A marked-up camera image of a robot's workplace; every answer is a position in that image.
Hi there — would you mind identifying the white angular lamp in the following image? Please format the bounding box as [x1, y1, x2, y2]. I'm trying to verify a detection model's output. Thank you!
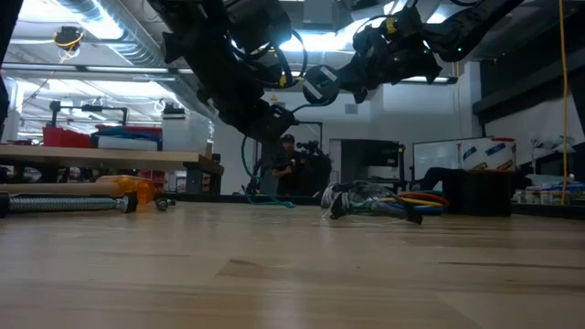
[529, 131, 578, 156]

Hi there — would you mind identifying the whiteboard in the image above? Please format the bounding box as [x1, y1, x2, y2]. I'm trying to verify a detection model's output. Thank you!
[411, 139, 463, 183]

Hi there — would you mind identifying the thick yellow hanging cord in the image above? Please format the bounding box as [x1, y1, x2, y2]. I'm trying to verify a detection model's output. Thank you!
[557, 0, 571, 206]

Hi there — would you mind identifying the white plastic container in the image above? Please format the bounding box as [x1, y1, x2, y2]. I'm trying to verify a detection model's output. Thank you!
[161, 112, 213, 154]

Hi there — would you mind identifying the black slanted beam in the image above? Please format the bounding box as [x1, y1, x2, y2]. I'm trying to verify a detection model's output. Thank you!
[472, 45, 585, 125]

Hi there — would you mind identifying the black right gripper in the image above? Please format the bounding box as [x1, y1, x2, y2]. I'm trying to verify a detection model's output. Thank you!
[338, 17, 443, 104]

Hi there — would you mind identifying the hanging cord reel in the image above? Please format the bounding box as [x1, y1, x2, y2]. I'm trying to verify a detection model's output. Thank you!
[52, 26, 86, 64]

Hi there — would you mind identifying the white box with blue lid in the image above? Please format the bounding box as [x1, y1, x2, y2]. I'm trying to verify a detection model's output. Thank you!
[92, 125, 164, 153]

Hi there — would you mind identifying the light wooden rod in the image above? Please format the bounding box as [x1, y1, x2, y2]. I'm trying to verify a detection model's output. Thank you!
[0, 182, 122, 197]

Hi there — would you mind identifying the orange translucent plastic piece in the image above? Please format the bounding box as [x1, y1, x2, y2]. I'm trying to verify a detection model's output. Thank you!
[108, 175, 157, 206]

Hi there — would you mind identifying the red plastic bin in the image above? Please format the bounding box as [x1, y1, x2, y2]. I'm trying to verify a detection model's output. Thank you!
[42, 126, 96, 149]

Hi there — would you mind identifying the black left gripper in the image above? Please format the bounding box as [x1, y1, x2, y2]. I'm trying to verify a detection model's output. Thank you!
[197, 63, 299, 143]

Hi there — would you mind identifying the person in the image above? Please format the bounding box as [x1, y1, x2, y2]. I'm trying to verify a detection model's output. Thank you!
[271, 133, 316, 196]

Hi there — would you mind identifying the long ceiling light bar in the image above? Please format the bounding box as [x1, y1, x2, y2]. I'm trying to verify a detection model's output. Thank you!
[0, 62, 460, 85]

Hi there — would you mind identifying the black cabinet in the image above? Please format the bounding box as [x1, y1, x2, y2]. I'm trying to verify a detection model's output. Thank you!
[338, 139, 407, 191]

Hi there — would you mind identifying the white tub with red rim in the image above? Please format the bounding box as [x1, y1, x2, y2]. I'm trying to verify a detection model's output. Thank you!
[458, 136, 518, 174]

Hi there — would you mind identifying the wooden workbench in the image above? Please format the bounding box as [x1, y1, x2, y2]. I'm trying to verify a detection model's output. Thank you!
[0, 143, 226, 196]

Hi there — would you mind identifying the small dark metal part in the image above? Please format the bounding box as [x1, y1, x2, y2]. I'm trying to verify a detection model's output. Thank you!
[154, 196, 177, 213]

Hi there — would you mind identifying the row of small boxes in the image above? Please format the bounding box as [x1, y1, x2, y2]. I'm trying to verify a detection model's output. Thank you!
[511, 182, 585, 207]

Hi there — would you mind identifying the black camera stand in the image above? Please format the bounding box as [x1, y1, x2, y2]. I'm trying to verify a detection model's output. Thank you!
[48, 99, 130, 130]

